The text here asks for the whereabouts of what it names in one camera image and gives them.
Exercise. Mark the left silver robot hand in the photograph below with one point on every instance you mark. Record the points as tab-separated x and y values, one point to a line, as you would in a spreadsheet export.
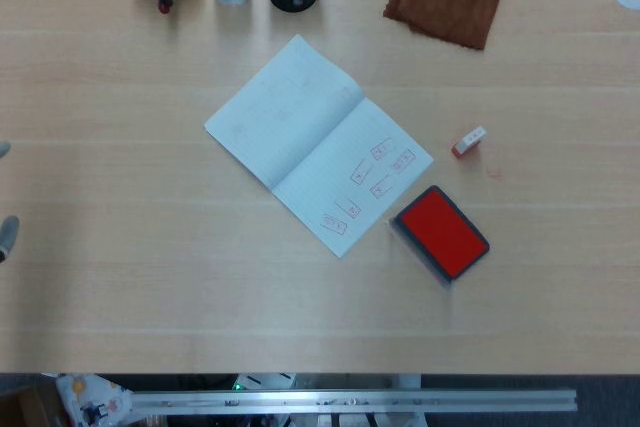
7	234

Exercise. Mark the red and white stamp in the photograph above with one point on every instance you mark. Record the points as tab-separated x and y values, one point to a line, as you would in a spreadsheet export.
470	141

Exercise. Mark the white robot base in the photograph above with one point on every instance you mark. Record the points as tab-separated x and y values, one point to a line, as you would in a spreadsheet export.
265	381

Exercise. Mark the open white lined notebook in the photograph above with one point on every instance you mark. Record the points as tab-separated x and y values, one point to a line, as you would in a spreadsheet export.
285	117

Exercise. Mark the brown cardboard carton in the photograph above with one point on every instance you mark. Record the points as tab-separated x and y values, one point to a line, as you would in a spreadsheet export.
25	407

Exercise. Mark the white printed plastic bag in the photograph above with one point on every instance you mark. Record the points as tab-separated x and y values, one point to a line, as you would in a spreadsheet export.
90	399

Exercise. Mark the red ink pad case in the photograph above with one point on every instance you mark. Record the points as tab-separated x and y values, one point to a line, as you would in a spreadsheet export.
442	234

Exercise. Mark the aluminium rail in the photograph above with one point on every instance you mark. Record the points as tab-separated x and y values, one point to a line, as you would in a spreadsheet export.
350	402

